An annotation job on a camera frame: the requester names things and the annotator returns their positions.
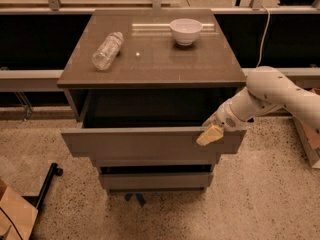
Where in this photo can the black stand leg with wheel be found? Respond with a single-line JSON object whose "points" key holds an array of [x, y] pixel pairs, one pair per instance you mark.
{"points": [[38, 200]]}

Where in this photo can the clear plastic water bottle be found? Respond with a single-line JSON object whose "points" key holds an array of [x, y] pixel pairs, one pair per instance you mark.
{"points": [[103, 57]]}

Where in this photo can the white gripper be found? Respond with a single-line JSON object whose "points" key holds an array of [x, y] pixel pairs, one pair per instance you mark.
{"points": [[224, 118]]}

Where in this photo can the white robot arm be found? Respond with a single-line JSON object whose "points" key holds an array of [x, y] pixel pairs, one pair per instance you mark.
{"points": [[266, 90]]}

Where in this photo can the drawer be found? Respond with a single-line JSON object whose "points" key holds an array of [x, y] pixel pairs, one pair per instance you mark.
{"points": [[156, 181], [209, 158], [148, 124]]}

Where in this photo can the white bowl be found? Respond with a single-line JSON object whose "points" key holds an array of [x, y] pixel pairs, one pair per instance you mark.
{"points": [[185, 31]]}

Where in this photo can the cardboard box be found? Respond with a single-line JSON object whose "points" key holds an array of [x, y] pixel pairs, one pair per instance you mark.
{"points": [[17, 215]]}

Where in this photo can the brown drawer cabinet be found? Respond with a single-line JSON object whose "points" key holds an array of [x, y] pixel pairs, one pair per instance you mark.
{"points": [[150, 58]]}

